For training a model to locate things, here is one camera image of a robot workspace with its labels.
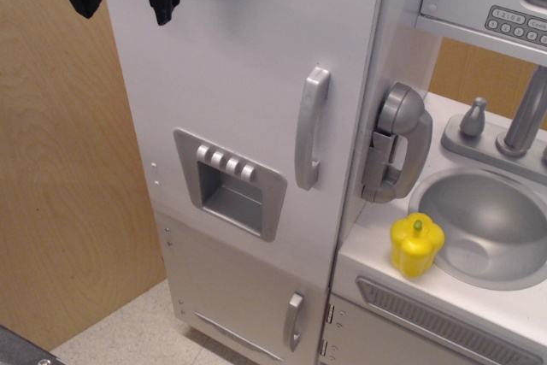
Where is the white fridge door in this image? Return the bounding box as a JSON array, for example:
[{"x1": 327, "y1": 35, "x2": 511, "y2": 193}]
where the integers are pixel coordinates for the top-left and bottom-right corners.
[{"x1": 106, "y1": 0, "x2": 378, "y2": 287}]

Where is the grey fridge door handle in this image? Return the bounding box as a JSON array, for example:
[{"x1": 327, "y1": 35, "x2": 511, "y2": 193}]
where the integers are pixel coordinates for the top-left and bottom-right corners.
[{"x1": 294, "y1": 67, "x2": 330, "y2": 191}]

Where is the grey ice dispenser panel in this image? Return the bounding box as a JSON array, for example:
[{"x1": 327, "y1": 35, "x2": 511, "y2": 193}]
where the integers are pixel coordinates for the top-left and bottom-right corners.
[{"x1": 174, "y1": 128, "x2": 287, "y2": 243}]

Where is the grey toy telephone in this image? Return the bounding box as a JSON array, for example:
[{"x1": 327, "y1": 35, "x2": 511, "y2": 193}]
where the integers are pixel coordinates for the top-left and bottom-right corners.
[{"x1": 361, "y1": 83, "x2": 433, "y2": 203}]

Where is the grey faucet knob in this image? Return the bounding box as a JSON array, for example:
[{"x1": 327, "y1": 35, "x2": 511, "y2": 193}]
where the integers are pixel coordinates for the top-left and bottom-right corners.
[{"x1": 460, "y1": 97, "x2": 487, "y2": 138}]

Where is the white lower freezer door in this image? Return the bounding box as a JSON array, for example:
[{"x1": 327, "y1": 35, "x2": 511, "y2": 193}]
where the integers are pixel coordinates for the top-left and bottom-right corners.
[{"x1": 155, "y1": 212, "x2": 326, "y2": 364}]

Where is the yellow toy bell pepper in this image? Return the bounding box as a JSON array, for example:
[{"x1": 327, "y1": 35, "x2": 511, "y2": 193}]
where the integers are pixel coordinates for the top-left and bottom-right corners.
[{"x1": 390, "y1": 212, "x2": 445, "y2": 278}]

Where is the black object bottom left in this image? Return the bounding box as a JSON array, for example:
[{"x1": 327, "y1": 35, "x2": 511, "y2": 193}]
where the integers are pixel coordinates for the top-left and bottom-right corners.
[{"x1": 1, "y1": 326, "x2": 65, "y2": 365}]

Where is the brass door hinge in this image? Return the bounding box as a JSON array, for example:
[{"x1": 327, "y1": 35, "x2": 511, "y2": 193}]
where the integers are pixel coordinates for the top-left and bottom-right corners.
[{"x1": 326, "y1": 303, "x2": 335, "y2": 324}]

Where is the grey toy faucet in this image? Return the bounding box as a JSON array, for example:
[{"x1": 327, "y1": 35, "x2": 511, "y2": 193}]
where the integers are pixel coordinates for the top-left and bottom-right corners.
[{"x1": 496, "y1": 65, "x2": 546, "y2": 157}]

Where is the white oven door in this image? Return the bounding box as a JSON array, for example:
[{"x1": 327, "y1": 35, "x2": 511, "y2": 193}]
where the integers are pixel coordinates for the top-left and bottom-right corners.
[{"x1": 319, "y1": 294, "x2": 473, "y2": 365}]

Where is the silver sink bowl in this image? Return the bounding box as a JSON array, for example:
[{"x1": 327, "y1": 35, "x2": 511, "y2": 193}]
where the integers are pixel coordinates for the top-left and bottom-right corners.
[{"x1": 409, "y1": 168, "x2": 546, "y2": 291}]

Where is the grey oven vent panel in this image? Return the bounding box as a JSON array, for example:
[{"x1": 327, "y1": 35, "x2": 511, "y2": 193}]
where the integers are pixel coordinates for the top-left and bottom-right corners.
[{"x1": 356, "y1": 276, "x2": 546, "y2": 364}]

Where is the grey lower door handle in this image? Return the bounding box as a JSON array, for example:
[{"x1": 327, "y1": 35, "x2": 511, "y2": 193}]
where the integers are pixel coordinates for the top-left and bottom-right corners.
[{"x1": 284, "y1": 292, "x2": 304, "y2": 352}]

